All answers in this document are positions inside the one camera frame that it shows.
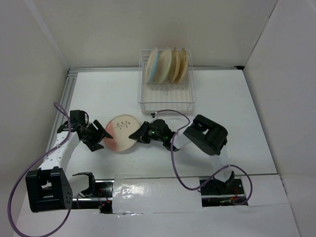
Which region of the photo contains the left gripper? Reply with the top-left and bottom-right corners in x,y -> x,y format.
81,119 -> 113,152

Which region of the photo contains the pink and cream plate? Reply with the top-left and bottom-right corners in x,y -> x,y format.
103,114 -> 140,152

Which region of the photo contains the blue and cream plate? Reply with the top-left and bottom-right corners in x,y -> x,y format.
145,47 -> 158,83

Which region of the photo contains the floral cream plate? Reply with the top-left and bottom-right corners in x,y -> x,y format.
176,48 -> 189,83
168,47 -> 181,83

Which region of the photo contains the green and cream plate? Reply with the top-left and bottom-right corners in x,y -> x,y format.
156,48 -> 172,83

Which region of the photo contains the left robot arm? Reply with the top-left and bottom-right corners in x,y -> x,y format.
26,110 -> 113,212

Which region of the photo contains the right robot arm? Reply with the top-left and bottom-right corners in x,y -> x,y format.
129,115 -> 235,194

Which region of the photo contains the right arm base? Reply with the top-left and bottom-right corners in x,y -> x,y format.
199,171 -> 247,207

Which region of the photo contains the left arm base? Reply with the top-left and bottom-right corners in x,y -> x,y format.
69,172 -> 114,214

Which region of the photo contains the white drip tray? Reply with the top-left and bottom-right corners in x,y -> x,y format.
142,62 -> 194,115

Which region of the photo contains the white taped cover panel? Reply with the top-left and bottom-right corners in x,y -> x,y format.
112,178 -> 202,214

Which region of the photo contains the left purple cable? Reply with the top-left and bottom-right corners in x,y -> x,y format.
7,102 -> 74,237

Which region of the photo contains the purple cable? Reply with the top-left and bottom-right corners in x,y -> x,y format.
154,110 -> 254,206
7,102 -> 74,237

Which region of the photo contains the white wire dish rack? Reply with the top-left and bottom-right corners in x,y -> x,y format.
136,48 -> 197,112

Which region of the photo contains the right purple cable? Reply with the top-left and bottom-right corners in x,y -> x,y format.
154,110 -> 254,206

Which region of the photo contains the aluminium frame rail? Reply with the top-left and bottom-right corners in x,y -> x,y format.
50,66 -> 244,139

